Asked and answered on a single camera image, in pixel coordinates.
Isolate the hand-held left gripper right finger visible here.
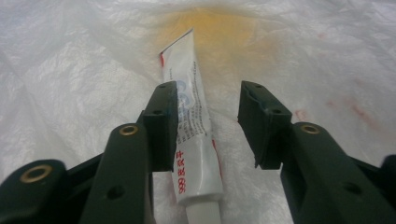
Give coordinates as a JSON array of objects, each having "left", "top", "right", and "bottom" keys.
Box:
[{"left": 237, "top": 80, "right": 396, "bottom": 224}]

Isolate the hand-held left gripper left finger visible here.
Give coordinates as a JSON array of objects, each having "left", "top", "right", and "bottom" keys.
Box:
[{"left": 78, "top": 81, "right": 179, "bottom": 224}]

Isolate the clear plastic bag yellow face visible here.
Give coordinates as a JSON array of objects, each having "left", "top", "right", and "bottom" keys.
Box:
[{"left": 0, "top": 0, "right": 396, "bottom": 224}]

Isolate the white ointment tube red print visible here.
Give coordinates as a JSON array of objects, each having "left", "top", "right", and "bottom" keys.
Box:
[{"left": 159, "top": 27, "right": 225, "bottom": 224}]

